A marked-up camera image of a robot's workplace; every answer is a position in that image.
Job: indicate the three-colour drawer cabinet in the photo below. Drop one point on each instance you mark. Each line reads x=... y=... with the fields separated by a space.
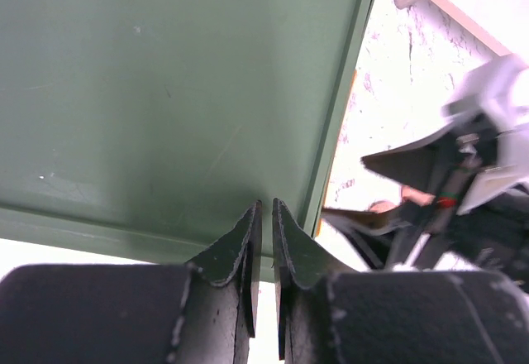
x=146 y=128

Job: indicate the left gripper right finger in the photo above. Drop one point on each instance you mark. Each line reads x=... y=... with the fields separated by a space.
x=316 y=299

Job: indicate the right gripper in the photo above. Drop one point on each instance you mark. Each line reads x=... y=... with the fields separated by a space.
x=478 y=174

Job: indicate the orange powder puff back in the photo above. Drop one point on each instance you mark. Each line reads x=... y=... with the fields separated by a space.
x=409 y=194

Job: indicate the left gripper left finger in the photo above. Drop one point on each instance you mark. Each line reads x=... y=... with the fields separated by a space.
x=218 y=308

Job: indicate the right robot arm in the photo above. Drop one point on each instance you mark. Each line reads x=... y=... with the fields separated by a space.
x=493 y=90

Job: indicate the orange powder puff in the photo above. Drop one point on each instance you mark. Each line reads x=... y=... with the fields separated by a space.
x=381 y=206
x=409 y=194

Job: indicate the orange powder puff front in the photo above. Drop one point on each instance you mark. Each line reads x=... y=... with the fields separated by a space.
x=381 y=206

